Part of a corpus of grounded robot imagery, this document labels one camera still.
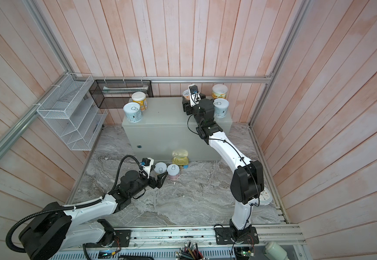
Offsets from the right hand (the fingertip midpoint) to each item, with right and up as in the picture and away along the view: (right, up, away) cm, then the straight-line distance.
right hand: (189, 93), depth 78 cm
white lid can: (-16, -39, +13) cm, 44 cm away
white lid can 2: (-9, -41, +13) cm, 44 cm away
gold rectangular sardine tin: (-5, -35, +18) cm, 40 cm away
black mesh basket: (-48, +8, +27) cm, 56 cm away
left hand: (-15, -40, +5) cm, 43 cm away
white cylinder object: (+35, -68, -13) cm, 78 cm away
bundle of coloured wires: (0, -66, -17) cm, 68 cm away
